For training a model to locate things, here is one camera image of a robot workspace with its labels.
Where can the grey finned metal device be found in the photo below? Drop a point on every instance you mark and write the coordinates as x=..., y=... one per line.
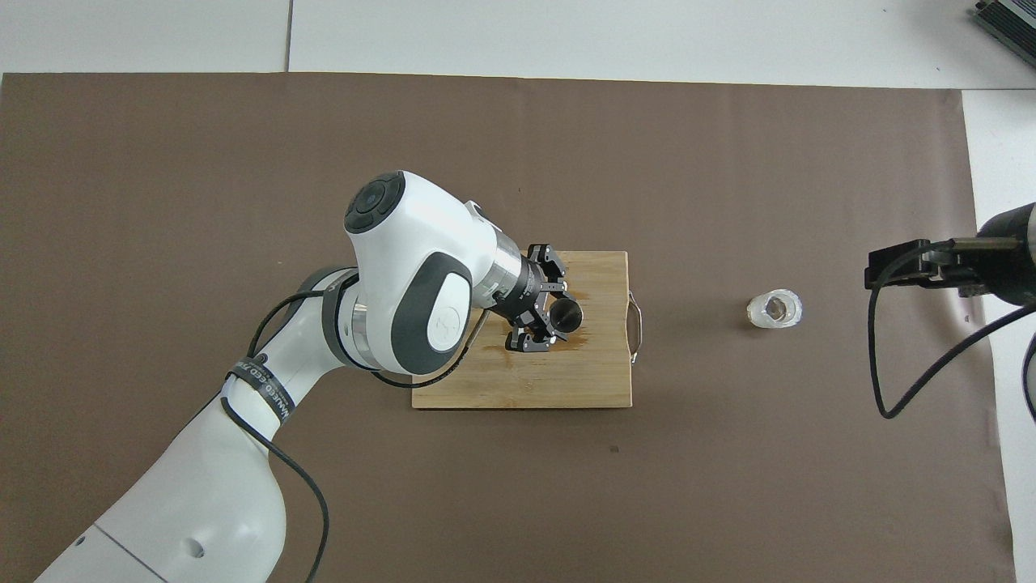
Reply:
x=1012, y=20

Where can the steel double jigger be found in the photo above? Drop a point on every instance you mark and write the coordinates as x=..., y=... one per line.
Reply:
x=566, y=317

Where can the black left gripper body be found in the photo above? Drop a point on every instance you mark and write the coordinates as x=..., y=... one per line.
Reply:
x=524, y=295

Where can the wooden cutting board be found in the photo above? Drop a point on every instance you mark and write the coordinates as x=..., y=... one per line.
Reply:
x=599, y=380

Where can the brown paper table mat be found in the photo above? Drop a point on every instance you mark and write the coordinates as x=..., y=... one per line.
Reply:
x=728, y=486

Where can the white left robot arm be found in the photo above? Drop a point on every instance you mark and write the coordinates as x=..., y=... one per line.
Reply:
x=405, y=243

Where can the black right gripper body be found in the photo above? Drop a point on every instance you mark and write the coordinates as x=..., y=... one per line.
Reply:
x=1004, y=259

